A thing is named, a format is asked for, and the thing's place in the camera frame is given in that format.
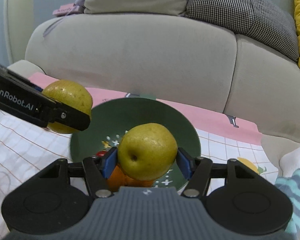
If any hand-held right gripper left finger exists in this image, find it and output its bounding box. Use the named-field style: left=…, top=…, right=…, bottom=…
left=27, top=147, right=118, bottom=198

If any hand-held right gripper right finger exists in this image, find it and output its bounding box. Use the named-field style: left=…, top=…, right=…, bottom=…
left=176, top=147, right=268, bottom=198

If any yellow-green pear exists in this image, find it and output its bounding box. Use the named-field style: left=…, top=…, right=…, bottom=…
left=117, top=123, right=178, bottom=181
left=42, top=79, right=94, bottom=134

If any green colander bowl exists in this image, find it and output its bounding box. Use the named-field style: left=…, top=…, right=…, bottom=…
left=70, top=97, right=201, bottom=192

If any pink and white checked blanket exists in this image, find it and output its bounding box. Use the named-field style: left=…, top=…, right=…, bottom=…
left=0, top=72, right=278, bottom=230

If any lilac ribbon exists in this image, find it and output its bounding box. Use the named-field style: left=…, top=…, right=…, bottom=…
left=43, top=17, right=63, bottom=37

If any cream upholstered panel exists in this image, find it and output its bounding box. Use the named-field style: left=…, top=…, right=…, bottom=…
left=4, top=0, right=36, bottom=67

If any pink gift box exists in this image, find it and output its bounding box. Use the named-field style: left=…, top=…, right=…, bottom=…
left=52, top=4, right=85, bottom=18

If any beige sofa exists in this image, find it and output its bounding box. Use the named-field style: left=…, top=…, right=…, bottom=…
left=7, top=12, right=300, bottom=160

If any person's right white sock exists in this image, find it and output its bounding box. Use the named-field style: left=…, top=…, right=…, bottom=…
left=279, top=134, right=300, bottom=180

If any person's right leg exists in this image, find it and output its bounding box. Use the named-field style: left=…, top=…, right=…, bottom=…
left=274, top=169, right=300, bottom=235

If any houndstooth cushion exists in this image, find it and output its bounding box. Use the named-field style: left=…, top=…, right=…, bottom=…
left=185, top=0, right=300, bottom=63

